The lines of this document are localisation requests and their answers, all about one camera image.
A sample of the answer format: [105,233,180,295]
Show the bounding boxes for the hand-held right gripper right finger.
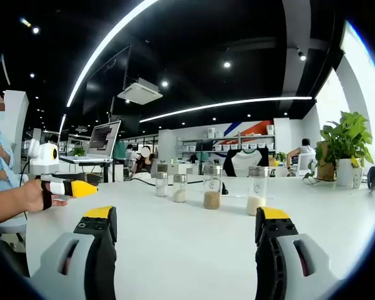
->
[254,206,343,300]

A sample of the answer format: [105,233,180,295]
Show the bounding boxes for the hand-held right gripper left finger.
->
[29,205,118,300]

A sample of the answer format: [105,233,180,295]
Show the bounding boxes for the tall seasoning bottle white grains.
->
[246,166,271,216]

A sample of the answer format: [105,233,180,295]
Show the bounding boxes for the tall seasoning bottle brown grains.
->
[202,164,223,209]

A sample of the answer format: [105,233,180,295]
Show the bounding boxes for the small seasoning bottle white grains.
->
[155,171,169,198]

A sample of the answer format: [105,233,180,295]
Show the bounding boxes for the small seasoning bottle cream grains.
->
[172,173,188,203]

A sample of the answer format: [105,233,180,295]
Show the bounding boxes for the person's left hand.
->
[21,177,72,214]

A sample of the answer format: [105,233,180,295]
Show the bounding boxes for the silver laptop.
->
[59,120,122,164]

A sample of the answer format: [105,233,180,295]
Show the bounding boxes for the green board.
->
[115,141,128,163]

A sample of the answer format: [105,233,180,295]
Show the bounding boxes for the brown paper bag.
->
[316,140,337,182]

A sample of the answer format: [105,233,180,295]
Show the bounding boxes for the chair with black-white shirt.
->
[223,148,269,178]

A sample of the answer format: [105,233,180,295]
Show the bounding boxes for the white cup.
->
[351,157,363,190]

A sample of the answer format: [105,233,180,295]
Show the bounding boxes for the grey shelf with white boxes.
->
[181,124,276,163]

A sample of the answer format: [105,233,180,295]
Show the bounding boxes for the black hanging monitor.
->
[82,43,132,115]

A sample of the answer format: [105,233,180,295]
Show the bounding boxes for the white ceiling air conditioner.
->
[117,77,163,106]

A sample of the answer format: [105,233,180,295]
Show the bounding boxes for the potted green plant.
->
[315,111,375,188]

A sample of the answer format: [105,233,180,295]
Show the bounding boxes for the long ceiling light strip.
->
[139,96,313,123]
[65,0,160,108]

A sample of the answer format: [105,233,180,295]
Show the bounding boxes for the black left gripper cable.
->
[19,161,31,183]

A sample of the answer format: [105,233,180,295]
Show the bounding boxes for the black power cable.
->
[134,174,229,196]

